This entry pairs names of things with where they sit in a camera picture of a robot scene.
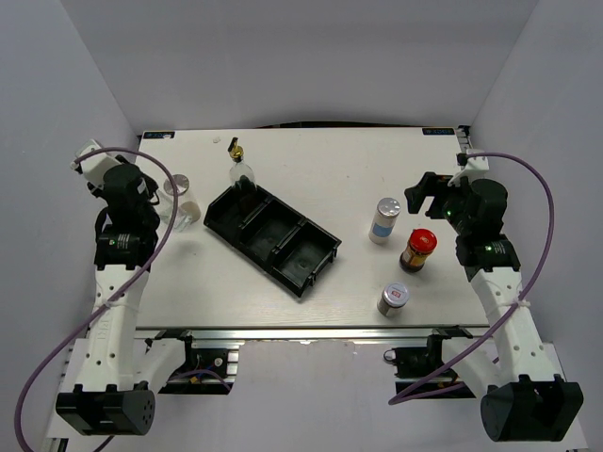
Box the silver-lid clear shaker jar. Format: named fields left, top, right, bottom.
left=163, top=173, right=202, bottom=224

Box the aluminium front rail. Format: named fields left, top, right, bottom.
left=178, top=325, right=491, bottom=343

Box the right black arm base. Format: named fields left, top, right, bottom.
left=383, top=326, right=475, bottom=399

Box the right blue logo sticker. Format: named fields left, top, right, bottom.
left=422, top=127, right=456, bottom=137

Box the dark sauce glass bottle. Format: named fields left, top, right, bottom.
left=228, top=137, right=257, bottom=216

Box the white blue-label shaker bottle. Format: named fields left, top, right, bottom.
left=368, top=198, right=400, bottom=244

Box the small silver-lid spice jar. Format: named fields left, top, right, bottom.
left=377, top=282, right=410, bottom=316

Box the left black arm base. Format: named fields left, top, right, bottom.
left=155, top=329, right=235, bottom=396

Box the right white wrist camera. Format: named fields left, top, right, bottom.
left=448, top=150, right=489, bottom=186

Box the blue logo sticker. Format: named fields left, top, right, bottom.
left=141, top=131, right=175, bottom=140
left=422, top=127, right=456, bottom=137

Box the clear oil glass bottle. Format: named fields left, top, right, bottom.
left=156, top=203, right=192, bottom=232

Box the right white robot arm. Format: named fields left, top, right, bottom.
left=404, top=171, right=583, bottom=442

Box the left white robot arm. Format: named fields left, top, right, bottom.
left=56, top=163, right=200, bottom=436

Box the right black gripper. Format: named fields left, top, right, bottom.
left=404, top=172, right=476, bottom=235

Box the left blue logo sticker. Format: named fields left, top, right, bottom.
left=141, top=131, right=175, bottom=140

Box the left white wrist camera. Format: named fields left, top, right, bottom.
left=70, top=139, right=120, bottom=189

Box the black three-compartment tray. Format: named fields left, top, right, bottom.
left=204, top=186, right=341, bottom=298

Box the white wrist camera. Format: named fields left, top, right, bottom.
left=70, top=139, right=120, bottom=189
left=448, top=150, right=489, bottom=186

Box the red-lid dark sauce jar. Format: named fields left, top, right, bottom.
left=399, top=228, right=437, bottom=273

